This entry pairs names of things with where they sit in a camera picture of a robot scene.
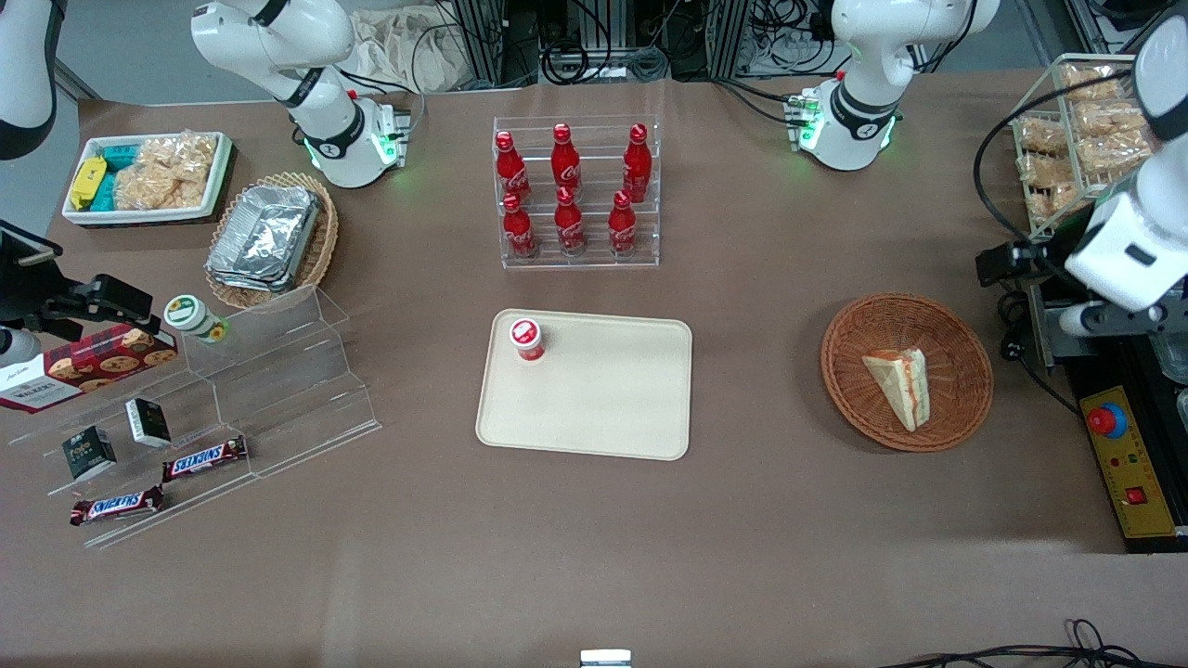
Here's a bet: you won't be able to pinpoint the beige plastic tray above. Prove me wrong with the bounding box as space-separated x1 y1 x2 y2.
475 309 694 462

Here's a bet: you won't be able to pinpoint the clear acrylic step display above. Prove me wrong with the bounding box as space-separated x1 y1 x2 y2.
7 283 382 550

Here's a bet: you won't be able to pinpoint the rack with tangled cables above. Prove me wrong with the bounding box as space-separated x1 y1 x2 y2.
434 0 841 90

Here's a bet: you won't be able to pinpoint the black floor cables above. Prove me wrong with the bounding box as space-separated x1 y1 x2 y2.
877 619 1188 668

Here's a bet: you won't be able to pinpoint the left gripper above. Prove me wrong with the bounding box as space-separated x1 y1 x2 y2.
975 188 1188 313

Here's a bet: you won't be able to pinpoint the white plastic crate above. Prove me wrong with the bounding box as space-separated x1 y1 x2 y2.
61 131 234 227

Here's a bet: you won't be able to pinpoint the red tartan cookie box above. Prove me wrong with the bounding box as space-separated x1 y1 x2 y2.
0 324 179 415

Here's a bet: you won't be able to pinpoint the beige cloth bag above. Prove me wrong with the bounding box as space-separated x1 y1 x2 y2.
351 7 467 95

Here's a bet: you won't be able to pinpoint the green lidded small jar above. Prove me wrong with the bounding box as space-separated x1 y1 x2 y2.
163 294 229 345

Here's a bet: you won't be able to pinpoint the red white yogurt cup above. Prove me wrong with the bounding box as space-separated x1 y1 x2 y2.
508 317 547 364

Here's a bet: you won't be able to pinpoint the bagged fried snack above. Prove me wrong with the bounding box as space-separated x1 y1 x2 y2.
1077 135 1156 177
1073 100 1152 140
1017 115 1070 157
1019 154 1082 224
1061 63 1126 103

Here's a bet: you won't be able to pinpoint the red cola bottle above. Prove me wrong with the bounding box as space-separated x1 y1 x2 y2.
622 122 652 204
501 193 537 260
607 190 639 258
551 122 583 197
553 186 587 257
494 131 533 206

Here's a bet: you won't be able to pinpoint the oval brown wicker basket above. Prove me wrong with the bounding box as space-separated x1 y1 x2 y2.
205 172 341 311

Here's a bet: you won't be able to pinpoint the yellow snack packet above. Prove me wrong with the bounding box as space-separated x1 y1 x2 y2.
69 156 109 211

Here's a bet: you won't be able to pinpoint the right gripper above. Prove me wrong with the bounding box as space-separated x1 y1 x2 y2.
0 221 155 342

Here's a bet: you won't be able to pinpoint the yellow emergency stop box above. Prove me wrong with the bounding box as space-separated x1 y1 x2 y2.
1078 384 1181 540

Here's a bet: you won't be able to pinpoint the round brown wicker basket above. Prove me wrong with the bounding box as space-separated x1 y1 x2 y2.
820 292 995 454

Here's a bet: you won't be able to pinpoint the stack of foil containers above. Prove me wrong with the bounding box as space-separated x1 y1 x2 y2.
206 185 322 294

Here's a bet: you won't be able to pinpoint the bag of rice crackers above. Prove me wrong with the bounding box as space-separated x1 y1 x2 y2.
113 130 218 212

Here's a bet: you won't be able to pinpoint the brown Snickers bar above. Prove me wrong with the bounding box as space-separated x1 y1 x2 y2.
161 435 250 483
70 484 165 528

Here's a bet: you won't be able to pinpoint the black looping arm cable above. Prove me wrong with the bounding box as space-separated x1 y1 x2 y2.
972 91 1152 307

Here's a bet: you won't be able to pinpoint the clear acrylic bottle rack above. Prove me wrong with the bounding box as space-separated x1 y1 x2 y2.
491 115 663 271

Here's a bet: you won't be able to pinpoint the triangle sandwich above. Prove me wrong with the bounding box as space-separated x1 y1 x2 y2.
861 347 932 433

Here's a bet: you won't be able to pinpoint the small black box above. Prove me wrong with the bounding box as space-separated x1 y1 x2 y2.
125 398 173 450
61 426 118 482

